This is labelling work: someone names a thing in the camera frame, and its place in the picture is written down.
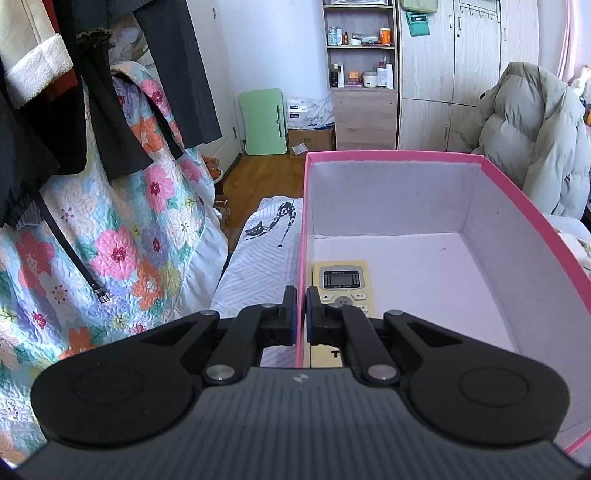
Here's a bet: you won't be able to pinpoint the white plastic bag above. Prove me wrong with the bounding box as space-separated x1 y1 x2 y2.
108 18 149 71

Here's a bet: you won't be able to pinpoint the white cat print bedsheet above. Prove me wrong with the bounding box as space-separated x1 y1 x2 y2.
210 196 305 368

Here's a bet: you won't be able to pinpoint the brown cardboard box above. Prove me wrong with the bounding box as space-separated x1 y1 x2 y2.
287 127 336 158

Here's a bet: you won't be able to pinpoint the floral quilt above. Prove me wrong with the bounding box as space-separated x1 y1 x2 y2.
0 62 229 467

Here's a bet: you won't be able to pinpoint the green folding table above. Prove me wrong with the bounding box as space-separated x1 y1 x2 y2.
239 89 288 156

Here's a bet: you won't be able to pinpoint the light wooden wardrobe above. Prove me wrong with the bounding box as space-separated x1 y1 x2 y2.
397 0 541 153

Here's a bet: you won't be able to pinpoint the cream coat with white cuff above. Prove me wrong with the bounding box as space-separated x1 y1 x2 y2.
0 0 75 110

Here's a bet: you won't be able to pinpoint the grey puffer jacket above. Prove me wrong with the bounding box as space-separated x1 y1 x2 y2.
471 61 591 217

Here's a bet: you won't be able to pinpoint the teal hanging organizer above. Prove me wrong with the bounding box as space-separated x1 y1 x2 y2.
405 11 430 37

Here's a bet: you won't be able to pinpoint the wooden shelf cabinet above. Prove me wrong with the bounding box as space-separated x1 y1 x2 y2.
322 0 399 151

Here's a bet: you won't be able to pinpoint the white door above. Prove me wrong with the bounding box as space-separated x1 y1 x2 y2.
205 0 243 160

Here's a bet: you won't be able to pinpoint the black strap with buckle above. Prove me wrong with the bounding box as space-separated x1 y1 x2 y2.
34 194 110 305

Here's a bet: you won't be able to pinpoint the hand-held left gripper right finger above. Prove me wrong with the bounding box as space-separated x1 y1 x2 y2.
306 286 462 387

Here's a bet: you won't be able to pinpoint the white tissue packs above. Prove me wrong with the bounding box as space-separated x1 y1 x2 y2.
286 97 334 130

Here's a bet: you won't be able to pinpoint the dark grey hanging trousers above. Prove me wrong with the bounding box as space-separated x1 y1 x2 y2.
134 0 223 149

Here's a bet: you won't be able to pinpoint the yellow remote control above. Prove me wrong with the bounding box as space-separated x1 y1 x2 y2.
310 261 377 370

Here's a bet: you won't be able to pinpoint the orange patterned bag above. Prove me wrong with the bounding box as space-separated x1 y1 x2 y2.
203 157 227 184

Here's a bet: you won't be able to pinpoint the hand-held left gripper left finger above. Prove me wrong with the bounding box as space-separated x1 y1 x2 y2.
139 285 297 387

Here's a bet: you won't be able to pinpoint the pink curtain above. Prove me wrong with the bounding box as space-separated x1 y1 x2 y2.
556 0 583 82

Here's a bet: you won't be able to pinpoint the pink cardboard box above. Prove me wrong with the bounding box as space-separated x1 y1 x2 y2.
295 150 591 455

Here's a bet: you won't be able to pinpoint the red garment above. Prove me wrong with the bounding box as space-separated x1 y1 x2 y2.
41 69 80 101

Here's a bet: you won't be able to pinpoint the black hanging garment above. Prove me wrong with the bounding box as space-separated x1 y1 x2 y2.
0 0 154 228

